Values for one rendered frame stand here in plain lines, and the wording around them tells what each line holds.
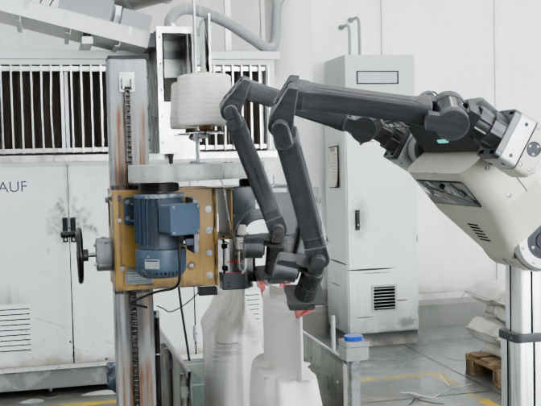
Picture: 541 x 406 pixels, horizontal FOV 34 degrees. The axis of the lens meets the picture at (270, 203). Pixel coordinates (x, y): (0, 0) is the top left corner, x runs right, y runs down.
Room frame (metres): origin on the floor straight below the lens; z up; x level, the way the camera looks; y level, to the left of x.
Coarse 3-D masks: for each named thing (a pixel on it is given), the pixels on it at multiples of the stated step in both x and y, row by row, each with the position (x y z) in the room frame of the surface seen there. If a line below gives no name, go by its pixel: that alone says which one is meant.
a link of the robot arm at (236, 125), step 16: (224, 112) 2.51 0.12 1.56; (240, 128) 2.55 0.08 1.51; (240, 144) 2.57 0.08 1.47; (240, 160) 2.60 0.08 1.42; (256, 160) 2.59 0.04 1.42; (256, 176) 2.60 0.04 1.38; (256, 192) 2.61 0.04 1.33; (272, 192) 2.62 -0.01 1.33; (272, 208) 2.62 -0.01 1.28; (272, 224) 2.63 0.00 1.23
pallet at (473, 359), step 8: (472, 352) 5.71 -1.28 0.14; (480, 352) 5.69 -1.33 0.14; (472, 360) 5.63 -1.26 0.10; (480, 360) 5.56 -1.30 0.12; (488, 360) 5.46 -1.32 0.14; (496, 360) 5.46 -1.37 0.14; (472, 368) 5.64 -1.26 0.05; (480, 368) 5.64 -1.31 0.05; (488, 368) 5.65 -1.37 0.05; (496, 368) 5.35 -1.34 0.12; (496, 376) 5.35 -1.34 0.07; (496, 384) 5.35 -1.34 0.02
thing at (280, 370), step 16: (272, 288) 2.80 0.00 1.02; (272, 304) 2.53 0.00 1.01; (272, 320) 2.53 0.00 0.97; (288, 320) 2.46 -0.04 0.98; (272, 336) 2.53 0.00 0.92; (288, 336) 2.46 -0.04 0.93; (272, 352) 2.54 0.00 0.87; (288, 352) 2.46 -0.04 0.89; (256, 368) 2.65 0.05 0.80; (272, 368) 2.56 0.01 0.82; (288, 368) 2.46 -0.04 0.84; (304, 368) 2.54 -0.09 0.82; (256, 384) 2.58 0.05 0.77; (272, 384) 2.47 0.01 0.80; (288, 384) 2.43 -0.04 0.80; (304, 384) 2.44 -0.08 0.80; (256, 400) 2.57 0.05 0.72; (272, 400) 2.45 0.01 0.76; (288, 400) 2.41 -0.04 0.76; (304, 400) 2.43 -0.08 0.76; (320, 400) 2.45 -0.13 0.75
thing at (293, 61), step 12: (288, 48) 6.03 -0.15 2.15; (300, 48) 6.05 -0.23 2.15; (276, 60) 6.05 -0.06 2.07; (288, 60) 6.03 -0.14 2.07; (300, 60) 6.05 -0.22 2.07; (312, 60) 6.15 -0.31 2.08; (276, 72) 6.06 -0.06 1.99; (288, 72) 6.03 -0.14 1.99; (300, 72) 6.05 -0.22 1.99; (276, 84) 6.02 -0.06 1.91
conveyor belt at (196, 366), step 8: (200, 360) 4.61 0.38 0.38; (192, 368) 4.43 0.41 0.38; (200, 368) 4.43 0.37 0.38; (192, 376) 4.27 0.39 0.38; (200, 376) 4.26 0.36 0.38; (192, 384) 4.11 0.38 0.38; (200, 384) 4.11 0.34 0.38; (192, 392) 3.97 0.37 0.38; (200, 392) 3.97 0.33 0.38; (192, 400) 3.84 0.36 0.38; (200, 400) 3.83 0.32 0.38
